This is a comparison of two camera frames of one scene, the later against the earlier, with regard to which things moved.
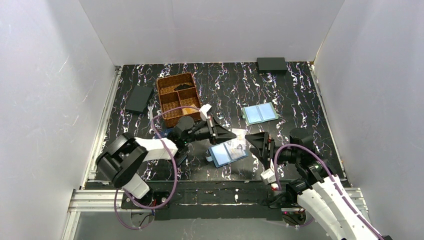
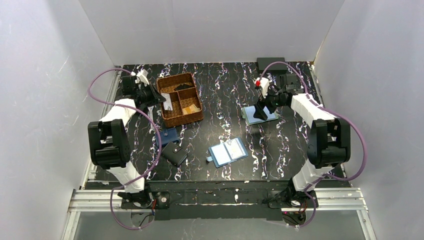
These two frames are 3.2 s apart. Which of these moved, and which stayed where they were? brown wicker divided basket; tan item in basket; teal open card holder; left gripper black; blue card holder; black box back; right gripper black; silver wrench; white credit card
Moved: left gripper black; white credit card; right gripper black
Stayed: silver wrench; teal open card holder; tan item in basket; blue card holder; brown wicker divided basket; black box back
